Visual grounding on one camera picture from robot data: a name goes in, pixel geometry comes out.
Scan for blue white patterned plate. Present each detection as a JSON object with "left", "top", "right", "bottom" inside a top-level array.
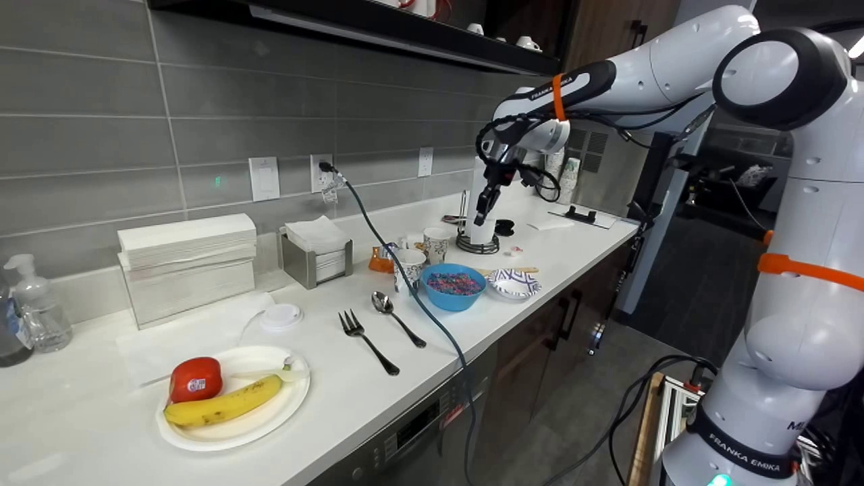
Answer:
[{"left": 484, "top": 268, "right": 542, "bottom": 306}]

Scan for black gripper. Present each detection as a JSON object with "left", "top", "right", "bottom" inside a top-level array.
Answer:
[{"left": 472, "top": 160, "right": 519, "bottom": 227}]

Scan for clear pump sanitizer bottle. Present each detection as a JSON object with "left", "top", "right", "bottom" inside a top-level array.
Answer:
[{"left": 0, "top": 252, "right": 76, "bottom": 358}]

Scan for black power cable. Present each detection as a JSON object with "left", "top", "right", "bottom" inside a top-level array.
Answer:
[{"left": 315, "top": 160, "right": 484, "bottom": 486}]

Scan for black object on counter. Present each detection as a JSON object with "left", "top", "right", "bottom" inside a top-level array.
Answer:
[{"left": 562, "top": 202, "right": 602, "bottom": 227}]

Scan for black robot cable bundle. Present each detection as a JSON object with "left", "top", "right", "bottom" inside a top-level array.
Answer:
[{"left": 472, "top": 77, "right": 724, "bottom": 206}]

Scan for white plate with fruit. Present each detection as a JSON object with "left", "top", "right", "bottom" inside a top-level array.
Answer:
[{"left": 155, "top": 343, "right": 314, "bottom": 453}]

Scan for metal napkin holder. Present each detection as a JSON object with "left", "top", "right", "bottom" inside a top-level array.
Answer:
[{"left": 280, "top": 213, "right": 356, "bottom": 293}]

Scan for blue bowl of cereal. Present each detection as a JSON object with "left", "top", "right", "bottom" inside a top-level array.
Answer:
[{"left": 415, "top": 263, "right": 488, "bottom": 317}]

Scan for clear plastic lid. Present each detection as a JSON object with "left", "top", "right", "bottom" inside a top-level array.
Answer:
[{"left": 241, "top": 302, "right": 307, "bottom": 349}]

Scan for dark soap bottle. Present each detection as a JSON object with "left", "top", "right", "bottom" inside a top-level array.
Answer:
[{"left": 0, "top": 278, "right": 32, "bottom": 371}]

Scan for black floor cables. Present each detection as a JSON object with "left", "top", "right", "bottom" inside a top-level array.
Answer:
[{"left": 538, "top": 355, "right": 724, "bottom": 486}]

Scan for small orange basket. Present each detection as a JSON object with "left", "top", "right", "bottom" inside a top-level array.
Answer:
[{"left": 364, "top": 243, "right": 400, "bottom": 278}]

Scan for wooden framed white rack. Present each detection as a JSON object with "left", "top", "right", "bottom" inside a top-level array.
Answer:
[{"left": 627, "top": 371, "right": 712, "bottom": 486}]

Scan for dark base cabinet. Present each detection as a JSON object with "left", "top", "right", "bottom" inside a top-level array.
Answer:
[{"left": 468, "top": 240, "right": 638, "bottom": 486}]

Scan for metal spoon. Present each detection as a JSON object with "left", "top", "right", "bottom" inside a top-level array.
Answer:
[{"left": 369, "top": 290, "right": 429, "bottom": 351}]

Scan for metal fork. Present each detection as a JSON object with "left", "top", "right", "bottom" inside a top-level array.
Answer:
[{"left": 334, "top": 309, "right": 402, "bottom": 378}]

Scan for white folded towel stack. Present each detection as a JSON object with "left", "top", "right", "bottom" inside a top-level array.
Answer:
[{"left": 117, "top": 212, "right": 260, "bottom": 331}]

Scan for steel dishwasher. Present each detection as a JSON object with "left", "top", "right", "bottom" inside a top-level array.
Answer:
[{"left": 307, "top": 376, "right": 476, "bottom": 486}]

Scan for red apple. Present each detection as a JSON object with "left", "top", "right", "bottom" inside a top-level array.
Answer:
[{"left": 167, "top": 355, "right": 225, "bottom": 406}]

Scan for dark wall shelf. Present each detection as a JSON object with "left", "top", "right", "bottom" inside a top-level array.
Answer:
[{"left": 147, "top": 0, "right": 569, "bottom": 78}]

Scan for yellow banana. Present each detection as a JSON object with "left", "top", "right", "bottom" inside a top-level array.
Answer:
[{"left": 161, "top": 366, "right": 298, "bottom": 433}]

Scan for white patterned mug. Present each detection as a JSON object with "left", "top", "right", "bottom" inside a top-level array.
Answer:
[{"left": 395, "top": 235, "right": 429, "bottom": 295}]

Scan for white wall switch plate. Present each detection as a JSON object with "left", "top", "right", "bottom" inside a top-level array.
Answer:
[{"left": 245, "top": 154, "right": 284, "bottom": 202}]

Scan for orange cable strap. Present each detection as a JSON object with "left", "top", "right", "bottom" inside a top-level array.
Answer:
[
  {"left": 549, "top": 71, "right": 569, "bottom": 125},
  {"left": 757, "top": 252, "right": 864, "bottom": 295}
]

